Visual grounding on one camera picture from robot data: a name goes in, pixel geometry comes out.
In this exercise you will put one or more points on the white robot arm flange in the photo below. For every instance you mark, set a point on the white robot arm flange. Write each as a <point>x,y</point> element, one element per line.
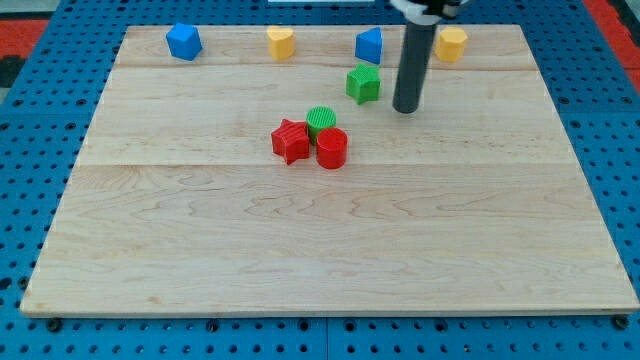
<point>430,12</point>

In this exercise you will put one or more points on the red cylinder block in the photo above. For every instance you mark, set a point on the red cylinder block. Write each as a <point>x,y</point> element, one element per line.
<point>331,148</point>

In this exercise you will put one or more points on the red star block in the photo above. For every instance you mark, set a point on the red star block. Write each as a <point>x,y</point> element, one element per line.
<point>291,141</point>

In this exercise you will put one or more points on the green cylinder block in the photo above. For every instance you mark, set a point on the green cylinder block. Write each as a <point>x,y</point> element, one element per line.
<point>317,119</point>

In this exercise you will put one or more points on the green star block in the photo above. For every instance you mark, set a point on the green star block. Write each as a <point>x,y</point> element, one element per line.
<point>363,83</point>

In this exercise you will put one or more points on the light wooden board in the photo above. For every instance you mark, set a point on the light wooden board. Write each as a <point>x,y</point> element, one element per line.
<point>177,207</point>

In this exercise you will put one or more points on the yellow heart block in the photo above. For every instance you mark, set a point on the yellow heart block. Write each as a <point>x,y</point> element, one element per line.
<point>281,42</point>

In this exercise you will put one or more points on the blue triangle block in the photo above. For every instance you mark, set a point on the blue triangle block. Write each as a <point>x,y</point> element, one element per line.
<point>368,45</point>

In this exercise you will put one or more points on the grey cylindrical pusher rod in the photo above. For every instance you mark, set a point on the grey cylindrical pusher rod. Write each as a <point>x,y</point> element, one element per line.
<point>415,55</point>

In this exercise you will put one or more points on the yellow hexagon block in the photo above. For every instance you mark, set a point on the yellow hexagon block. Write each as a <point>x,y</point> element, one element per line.
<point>451,44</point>

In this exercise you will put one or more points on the blue pentagon block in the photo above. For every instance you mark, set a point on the blue pentagon block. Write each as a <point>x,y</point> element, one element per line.
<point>184,41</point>

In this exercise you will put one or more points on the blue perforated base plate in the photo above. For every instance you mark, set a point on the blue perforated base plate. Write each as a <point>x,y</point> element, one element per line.
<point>48,109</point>

